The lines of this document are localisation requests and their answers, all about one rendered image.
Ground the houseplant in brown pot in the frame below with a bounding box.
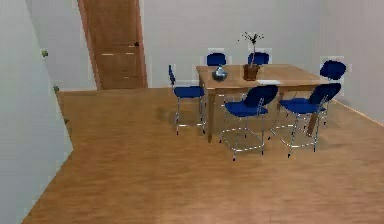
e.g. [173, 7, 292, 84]
[237, 31, 265, 82]

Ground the white envelope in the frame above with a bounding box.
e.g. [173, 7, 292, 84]
[256, 79, 282, 86]

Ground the blue metal-legged chair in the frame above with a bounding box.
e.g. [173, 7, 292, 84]
[206, 52, 228, 67]
[319, 59, 348, 126]
[247, 51, 271, 66]
[269, 82, 343, 159]
[218, 84, 279, 162]
[167, 64, 207, 136]

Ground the blue glass vase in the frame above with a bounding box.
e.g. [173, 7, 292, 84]
[211, 65, 229, 83]

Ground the wooden dining table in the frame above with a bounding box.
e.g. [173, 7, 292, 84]
[195, 63, 331, 144]

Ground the brown wooden room door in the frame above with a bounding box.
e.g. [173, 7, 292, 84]
[77, 0, 149, 91]

